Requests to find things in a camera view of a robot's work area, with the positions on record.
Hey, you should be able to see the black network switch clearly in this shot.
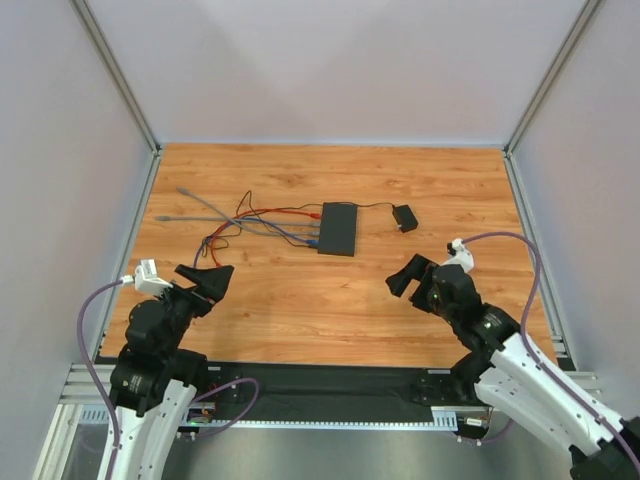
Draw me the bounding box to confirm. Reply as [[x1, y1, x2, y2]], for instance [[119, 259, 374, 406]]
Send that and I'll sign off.
[[316, 202, 358, 257]]

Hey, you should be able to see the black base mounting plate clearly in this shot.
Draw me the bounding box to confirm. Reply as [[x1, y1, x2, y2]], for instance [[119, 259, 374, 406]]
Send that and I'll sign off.
[[205, 362, 487, 421]]

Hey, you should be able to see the blue ethernet cable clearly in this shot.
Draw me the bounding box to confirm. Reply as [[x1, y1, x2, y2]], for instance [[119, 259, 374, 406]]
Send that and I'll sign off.
[[192, 217, 320, 266]]

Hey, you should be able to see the black power adapter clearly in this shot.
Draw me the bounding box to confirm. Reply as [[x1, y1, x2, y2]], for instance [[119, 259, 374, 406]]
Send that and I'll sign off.
[[392, 204, 419, 233]]

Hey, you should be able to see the slotted cable duct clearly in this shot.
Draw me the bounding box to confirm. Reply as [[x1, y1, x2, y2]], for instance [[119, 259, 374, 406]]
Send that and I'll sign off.
[[78, 405, 490, 432]]

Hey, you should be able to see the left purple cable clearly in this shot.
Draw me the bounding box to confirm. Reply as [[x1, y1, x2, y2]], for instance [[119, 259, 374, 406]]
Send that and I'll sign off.
[[78, 278, 261, 480]]

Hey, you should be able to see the left aluminium frame post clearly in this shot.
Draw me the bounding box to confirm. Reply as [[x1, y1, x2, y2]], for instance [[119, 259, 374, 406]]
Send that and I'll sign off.
[[68, 0, 164, 151]]

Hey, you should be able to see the right aluminium frame post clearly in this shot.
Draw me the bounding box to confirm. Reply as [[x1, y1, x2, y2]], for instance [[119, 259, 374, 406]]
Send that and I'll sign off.
[[503, 0, 607, 154]]

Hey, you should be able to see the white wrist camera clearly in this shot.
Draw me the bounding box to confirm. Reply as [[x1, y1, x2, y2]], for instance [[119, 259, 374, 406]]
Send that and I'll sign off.
[[444, 238, 475, 273], [120, 259, 172, 297]]

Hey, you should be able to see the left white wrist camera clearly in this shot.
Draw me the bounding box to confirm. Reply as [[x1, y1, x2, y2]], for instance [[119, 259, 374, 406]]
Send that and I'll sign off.
[[120, 259, 172, 297]]

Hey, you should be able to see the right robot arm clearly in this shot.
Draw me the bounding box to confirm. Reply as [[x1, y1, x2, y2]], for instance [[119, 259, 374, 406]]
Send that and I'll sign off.
[[385, 255, 639, 479]]

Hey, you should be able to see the red ethernet cable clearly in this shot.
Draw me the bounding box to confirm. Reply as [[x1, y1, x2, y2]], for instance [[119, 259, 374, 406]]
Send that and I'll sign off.
[[210, 207, 323, 269]]

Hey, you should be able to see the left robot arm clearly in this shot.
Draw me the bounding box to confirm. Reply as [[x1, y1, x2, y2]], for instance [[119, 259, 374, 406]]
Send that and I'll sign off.
[[98, 259, 234, 479]]

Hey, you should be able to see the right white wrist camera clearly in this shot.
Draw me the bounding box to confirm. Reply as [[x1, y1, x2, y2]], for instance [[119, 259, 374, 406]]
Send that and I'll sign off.
[[444, 238, 475, 273]]

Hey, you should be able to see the front aluminium rail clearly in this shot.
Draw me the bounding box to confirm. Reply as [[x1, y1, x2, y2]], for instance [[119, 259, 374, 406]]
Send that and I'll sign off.
[[58, 364, 603, 405]]

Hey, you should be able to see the aluminium frame post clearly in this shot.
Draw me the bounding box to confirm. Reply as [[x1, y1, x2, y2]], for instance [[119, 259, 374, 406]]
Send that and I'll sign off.
[[503, 0, 607, 154], [68, 0, 164, 151]]

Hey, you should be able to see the upper grey ethernet cable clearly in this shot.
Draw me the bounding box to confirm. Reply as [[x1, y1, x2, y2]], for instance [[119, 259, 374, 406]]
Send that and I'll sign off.
[[176, 186, 321, 238]]

